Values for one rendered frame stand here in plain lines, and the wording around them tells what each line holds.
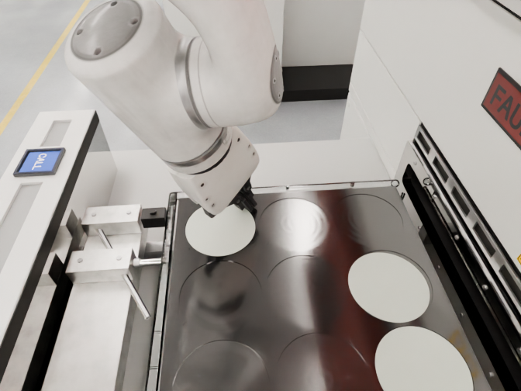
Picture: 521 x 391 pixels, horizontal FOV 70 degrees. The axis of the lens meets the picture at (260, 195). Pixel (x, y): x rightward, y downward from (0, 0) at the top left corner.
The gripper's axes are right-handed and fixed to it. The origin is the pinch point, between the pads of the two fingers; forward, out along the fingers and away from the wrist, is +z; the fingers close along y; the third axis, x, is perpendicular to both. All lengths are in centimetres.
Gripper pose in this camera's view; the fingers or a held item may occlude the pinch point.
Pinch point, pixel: (243, 198)
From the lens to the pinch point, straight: 55.3
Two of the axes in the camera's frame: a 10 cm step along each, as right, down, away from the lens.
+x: 7.5, 4.7, -4.6
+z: 2.8, 4.0, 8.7
